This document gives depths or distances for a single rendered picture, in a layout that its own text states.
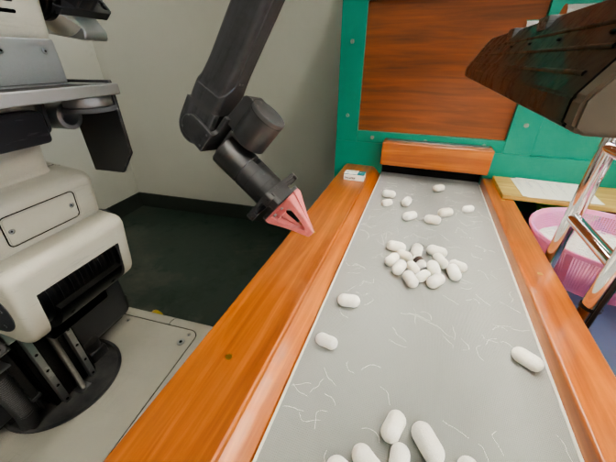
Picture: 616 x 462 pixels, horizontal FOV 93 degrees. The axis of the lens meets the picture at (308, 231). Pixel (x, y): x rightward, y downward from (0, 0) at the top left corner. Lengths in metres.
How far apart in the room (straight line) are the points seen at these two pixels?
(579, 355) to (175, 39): 2.22
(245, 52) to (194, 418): 0.45
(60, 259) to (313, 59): 1.57
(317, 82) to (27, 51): 1.45
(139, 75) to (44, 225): 1.88
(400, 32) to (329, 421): 0.92
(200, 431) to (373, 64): 0.93
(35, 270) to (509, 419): 0.68
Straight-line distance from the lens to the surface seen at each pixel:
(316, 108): 1.89
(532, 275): 0.62
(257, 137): 0.47
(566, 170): 1.09
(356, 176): 0.88
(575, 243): 0.86
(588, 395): 0.47
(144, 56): 2.41
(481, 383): 0.45
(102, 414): 1.04
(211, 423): 0.36
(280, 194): 0.46
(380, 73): 1.00
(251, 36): 0.48
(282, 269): 0.51
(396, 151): 0.95
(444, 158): 0.95
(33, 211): 0.66
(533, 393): 0.47
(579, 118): 0.21
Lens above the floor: 1.08
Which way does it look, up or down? 30 degrees down
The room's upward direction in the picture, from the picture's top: straight up
